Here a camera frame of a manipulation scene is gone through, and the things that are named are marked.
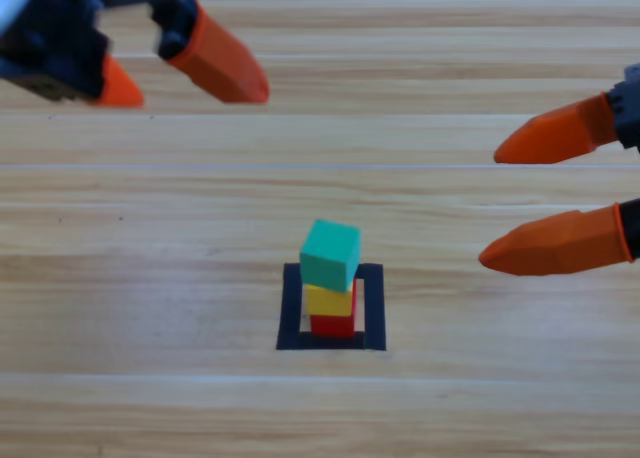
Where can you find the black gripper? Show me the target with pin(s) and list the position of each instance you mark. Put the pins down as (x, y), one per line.
(55, 43)
(634, 72)

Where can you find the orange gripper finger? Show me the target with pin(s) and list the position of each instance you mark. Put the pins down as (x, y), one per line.
(555, 245)
(220, 63)

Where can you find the green wooden cube block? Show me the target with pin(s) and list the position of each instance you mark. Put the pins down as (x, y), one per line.
(330, 255)

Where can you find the yellow wooden cube block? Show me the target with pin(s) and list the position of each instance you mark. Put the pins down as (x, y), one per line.
(327, 302)

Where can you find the red wooden cube block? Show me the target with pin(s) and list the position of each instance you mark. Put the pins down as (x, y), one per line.
(332, 325)

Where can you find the black tape square outline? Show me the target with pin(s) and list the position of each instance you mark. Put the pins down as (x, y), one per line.
(375, 308)

